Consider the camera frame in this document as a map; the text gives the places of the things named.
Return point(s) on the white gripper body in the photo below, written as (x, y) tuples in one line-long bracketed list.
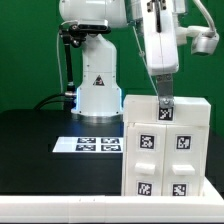
[(159, 37)]

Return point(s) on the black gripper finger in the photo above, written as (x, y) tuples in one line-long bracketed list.
[(165, 90)]

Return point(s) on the white cabinet door panel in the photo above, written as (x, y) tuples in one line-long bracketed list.
[(184, 163), (144, 164)]

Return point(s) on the white cabinet body box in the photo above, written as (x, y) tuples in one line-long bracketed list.
[(164, 160)]

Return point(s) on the white cabinet top block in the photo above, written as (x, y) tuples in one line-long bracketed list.
[(189, 111)]

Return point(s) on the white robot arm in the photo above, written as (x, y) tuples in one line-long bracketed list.
[(98, 99)]

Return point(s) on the white base tag plate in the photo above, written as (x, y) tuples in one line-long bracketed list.
[(88, 145)]

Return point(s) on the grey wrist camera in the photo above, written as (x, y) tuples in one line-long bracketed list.
[(204, 40)]

